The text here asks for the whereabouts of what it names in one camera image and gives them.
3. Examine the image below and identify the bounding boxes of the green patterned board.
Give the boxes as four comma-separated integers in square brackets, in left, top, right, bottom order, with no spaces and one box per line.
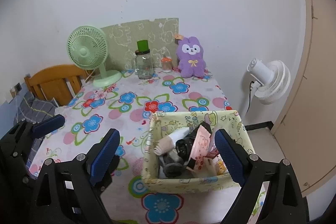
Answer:
[101,18,179,71]

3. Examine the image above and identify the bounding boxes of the yellow cartoon storage box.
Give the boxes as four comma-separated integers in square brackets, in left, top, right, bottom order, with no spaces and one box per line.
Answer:
[141,110,255,194]

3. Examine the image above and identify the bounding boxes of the toothpick holder orange lid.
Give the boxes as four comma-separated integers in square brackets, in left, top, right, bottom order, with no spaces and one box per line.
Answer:
[161,56,173,72]

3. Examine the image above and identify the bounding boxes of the white floor fan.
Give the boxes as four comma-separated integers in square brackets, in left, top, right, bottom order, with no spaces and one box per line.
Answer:
[247,58,291,105]

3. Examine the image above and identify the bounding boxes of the purple bunny plush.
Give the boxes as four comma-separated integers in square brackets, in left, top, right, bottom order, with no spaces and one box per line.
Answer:
[175,34,206,78]

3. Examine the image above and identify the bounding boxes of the white fan power cable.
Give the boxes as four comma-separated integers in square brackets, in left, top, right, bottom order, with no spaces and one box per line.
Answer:
[81,69,96,89]

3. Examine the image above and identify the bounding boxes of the black fan power cable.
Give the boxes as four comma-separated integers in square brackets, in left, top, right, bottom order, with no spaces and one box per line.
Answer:
[244,80,257,117]

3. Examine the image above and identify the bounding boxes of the floral tablecloth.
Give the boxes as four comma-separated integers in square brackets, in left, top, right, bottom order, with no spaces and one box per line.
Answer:
[29,70,240,223]

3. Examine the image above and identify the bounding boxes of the glass mason jar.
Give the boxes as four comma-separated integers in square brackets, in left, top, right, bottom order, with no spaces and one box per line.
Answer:
[133,50,154,80]

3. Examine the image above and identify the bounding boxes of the grey plaid pillow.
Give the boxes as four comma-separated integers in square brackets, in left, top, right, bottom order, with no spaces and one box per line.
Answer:
[14,92,57,162]

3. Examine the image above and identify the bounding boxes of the dark grey socks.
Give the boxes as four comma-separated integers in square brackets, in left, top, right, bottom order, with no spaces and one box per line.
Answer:
[158,149,194,179]

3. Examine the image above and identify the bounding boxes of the black plastic bag roll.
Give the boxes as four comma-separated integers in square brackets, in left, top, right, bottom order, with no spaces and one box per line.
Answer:
[175,126,199,161]

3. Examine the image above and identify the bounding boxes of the green desk fan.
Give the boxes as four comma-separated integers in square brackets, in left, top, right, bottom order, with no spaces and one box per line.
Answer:
[67,26,122,88]

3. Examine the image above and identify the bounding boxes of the pink paper packet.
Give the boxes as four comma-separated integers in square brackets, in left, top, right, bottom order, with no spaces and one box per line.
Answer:
[187,122,212,172]

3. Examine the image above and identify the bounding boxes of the white tissue pack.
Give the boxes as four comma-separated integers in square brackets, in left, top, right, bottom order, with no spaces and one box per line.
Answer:
[204,148,226,176]

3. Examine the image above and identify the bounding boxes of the green lid on jar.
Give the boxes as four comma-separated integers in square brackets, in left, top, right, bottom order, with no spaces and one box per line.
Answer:
[137,40,149,52]

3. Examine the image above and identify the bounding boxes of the wooden chair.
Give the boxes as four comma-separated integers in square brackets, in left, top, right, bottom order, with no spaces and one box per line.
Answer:
[24,65,92,106]

